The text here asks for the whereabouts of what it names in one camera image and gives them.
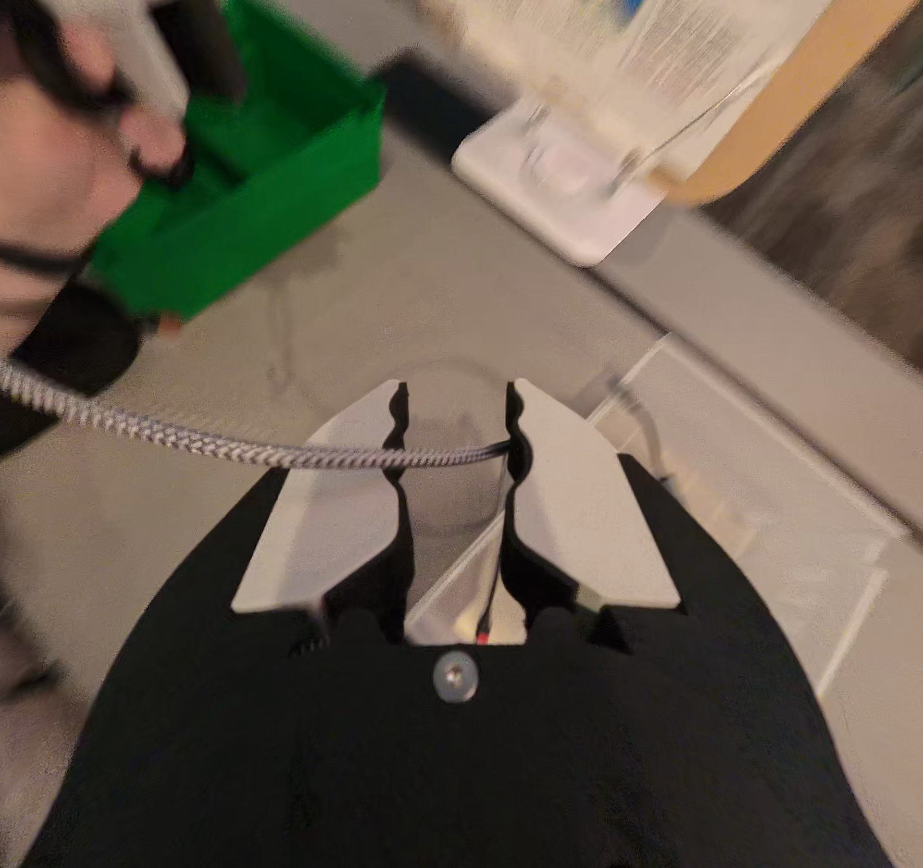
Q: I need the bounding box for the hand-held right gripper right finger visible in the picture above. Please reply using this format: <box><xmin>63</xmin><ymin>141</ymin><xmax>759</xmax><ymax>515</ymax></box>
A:
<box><xmin>501</xmin><ymin>380</ymin><xmax>682</xmax><ymax>611</ymax></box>

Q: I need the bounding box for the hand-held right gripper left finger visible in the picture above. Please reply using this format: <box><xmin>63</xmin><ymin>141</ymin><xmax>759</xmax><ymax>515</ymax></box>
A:
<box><xmin>231</xmin><ymin>380</ymin><xmax>415</xmax><ymax>613</ymax></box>

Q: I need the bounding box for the grey braided USB cable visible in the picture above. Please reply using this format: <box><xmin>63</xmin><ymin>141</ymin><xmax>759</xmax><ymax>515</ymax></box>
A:
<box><xmin>0</xmin><ymin>360</ymin><xmax>522</xmax><ymax>470</ymax></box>

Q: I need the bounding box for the clear plastic bin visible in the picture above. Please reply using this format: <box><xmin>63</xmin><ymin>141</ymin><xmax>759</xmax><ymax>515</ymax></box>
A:
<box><xmin>404</xmin><ymin>335</ymin><xmax>923</xmax><ymax>703</ymax></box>

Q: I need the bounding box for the green plastic bin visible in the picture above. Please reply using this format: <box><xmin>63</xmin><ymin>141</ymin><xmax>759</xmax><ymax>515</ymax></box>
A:
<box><xmin>90</xmin><ymin>0</ymin><xmax>388</xmax><ymax>324</ymax></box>

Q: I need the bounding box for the person's left hand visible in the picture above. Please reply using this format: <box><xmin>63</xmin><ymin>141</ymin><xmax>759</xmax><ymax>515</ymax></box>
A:
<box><xmin>0</xmin><ymin>17</ymin><xmax>190</xmax><ymax>285</ymax></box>

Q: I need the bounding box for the white board stand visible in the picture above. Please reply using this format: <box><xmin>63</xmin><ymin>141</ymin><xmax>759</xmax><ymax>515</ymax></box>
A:
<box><xmin>450</xmin><ymin>97</ymin><xmax>668</xmax><ymax>268</ymax></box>

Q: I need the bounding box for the printed instruction sheet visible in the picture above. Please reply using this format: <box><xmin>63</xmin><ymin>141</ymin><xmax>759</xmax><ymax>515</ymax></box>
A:
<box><xmin>418</xmin><ymin>0</ymin><xmax>877</xmax><ymax>184</ymax></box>

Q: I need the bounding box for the black wrist strap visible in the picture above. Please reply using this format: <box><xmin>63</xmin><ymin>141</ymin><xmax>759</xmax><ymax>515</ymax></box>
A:
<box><xmin>0</xmin><ymin>248</ymin><xmax>143</xmax><ymax>454</ymax></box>

